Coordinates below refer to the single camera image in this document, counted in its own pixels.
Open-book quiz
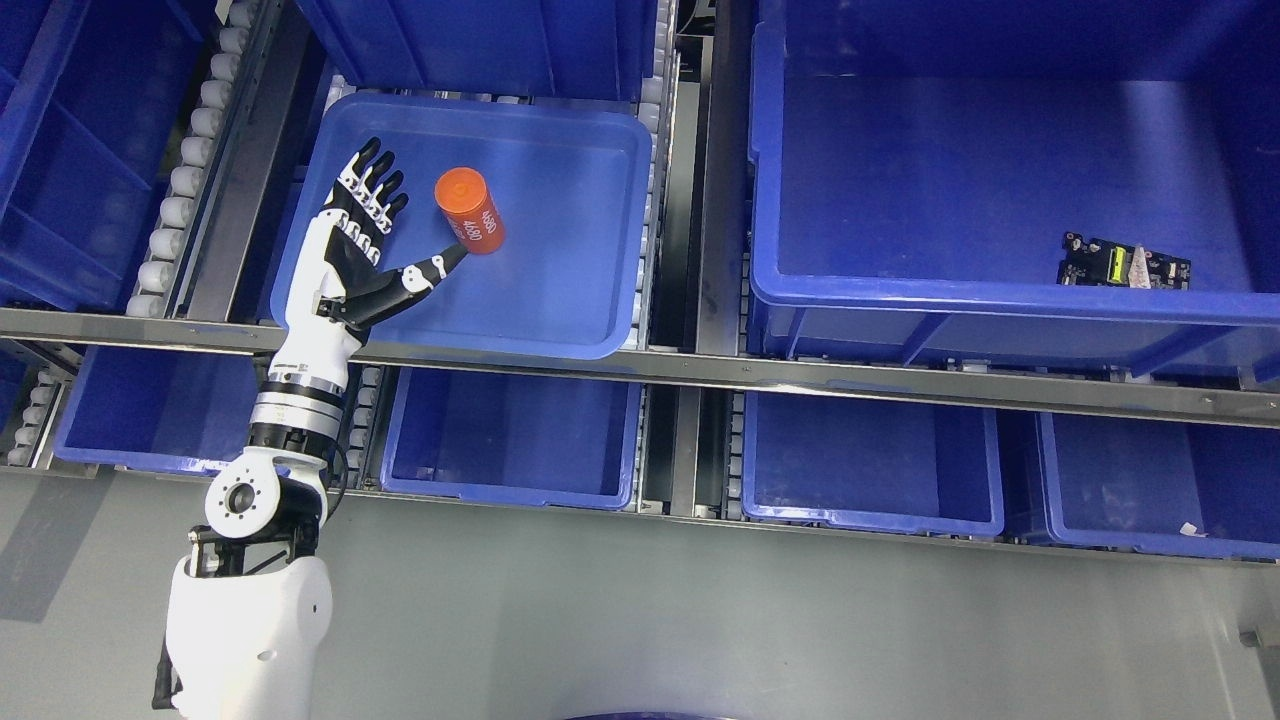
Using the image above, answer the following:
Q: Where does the orange cylindrical capacitor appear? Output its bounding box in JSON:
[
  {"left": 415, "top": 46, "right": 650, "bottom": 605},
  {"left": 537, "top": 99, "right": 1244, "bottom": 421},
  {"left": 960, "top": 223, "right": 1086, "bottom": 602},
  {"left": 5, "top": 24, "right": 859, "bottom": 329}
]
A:
[{"left": 433, "top": 167, "right": 506, "bottom": 255}]

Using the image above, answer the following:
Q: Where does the blue bin far left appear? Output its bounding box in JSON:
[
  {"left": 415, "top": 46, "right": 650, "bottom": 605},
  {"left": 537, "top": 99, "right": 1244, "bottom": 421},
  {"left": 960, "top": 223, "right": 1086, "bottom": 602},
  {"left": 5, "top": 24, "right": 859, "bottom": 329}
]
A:
[{"left": 1, "top": 1, "right": 220, "bottom": 311}]

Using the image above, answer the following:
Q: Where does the blue lower bin left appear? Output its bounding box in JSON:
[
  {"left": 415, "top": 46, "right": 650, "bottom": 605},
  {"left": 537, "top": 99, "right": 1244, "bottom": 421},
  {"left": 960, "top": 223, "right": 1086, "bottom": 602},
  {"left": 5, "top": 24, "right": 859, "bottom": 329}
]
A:
[{"left": 54, "top": 346, "right": 260, "bottom": 477}]

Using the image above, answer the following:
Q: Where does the black circuit board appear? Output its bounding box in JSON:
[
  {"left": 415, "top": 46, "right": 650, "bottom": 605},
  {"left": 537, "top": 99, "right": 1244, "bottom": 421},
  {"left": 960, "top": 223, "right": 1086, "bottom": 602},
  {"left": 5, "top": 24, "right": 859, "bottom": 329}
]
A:
[{"left": 1056, "top": 231, "right": 1192, "bottom": 290}]

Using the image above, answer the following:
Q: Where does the blue lower bin far right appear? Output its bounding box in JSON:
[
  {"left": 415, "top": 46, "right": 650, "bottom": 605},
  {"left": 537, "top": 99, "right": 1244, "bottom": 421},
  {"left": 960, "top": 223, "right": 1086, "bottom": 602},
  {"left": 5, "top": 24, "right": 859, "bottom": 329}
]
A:
[{"left": 1009, "top": 413, "right": 1279, "bottom": 560}]

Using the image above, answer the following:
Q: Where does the blue lower bin middle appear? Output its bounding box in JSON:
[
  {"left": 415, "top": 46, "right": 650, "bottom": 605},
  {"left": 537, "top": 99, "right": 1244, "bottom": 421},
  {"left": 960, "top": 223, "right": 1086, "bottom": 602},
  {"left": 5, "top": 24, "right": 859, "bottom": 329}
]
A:
[{"left": 379, "top": 368, "right": 643, "bottom": 511}]

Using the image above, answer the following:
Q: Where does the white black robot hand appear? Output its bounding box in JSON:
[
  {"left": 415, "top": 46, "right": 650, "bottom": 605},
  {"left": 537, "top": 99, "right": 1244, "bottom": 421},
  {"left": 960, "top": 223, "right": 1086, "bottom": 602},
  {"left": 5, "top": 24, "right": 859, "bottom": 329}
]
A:
[{"left": 282, "top": 137, "right": 468, "bottom": 365}]

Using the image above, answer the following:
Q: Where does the blue lower bin centre-right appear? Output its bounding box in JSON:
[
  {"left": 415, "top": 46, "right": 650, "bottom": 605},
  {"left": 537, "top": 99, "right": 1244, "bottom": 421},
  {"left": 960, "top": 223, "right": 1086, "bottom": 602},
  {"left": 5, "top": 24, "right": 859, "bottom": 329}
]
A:
[{"left": 741, "top": 392, "right": 1005, "bottom": 538}]

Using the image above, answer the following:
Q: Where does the white roller track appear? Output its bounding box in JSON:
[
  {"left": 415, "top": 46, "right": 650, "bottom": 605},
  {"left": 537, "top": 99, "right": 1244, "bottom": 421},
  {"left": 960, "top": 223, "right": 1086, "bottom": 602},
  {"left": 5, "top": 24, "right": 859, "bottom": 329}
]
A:
[{"left": 124, "top": 1, "right": 262, "bottom": 319}]

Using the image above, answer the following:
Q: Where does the blue bin upper middle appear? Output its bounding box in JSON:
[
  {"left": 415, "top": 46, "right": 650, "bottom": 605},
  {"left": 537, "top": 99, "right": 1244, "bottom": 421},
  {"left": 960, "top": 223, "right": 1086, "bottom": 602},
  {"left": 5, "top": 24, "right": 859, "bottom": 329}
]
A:
[{"left": 300, "top": 1, "right": 660, "bottom": 102}]

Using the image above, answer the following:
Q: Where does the metal shelf rail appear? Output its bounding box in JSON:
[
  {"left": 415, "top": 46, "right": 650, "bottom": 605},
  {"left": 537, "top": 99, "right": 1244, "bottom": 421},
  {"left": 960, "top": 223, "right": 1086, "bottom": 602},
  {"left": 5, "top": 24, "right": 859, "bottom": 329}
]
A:
[{"left": 1, "top": 307, "right": 1279, "bottom": 429}]

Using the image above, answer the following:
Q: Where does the large blue bin right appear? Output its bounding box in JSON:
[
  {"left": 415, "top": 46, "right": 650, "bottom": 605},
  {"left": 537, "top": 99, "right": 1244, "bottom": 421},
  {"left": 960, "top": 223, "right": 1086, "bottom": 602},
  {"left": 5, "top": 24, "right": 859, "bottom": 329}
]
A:
[{"left": 746, "top": 1, "right": 1279, "bottom": 383}]

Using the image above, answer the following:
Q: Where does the blue shallow tray bin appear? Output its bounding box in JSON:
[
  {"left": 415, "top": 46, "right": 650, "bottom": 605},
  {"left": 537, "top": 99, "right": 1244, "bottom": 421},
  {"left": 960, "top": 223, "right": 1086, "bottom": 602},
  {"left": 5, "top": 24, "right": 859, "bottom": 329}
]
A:
[{"left": 270, "top": 94, "right": 652, "bottom": 359}]

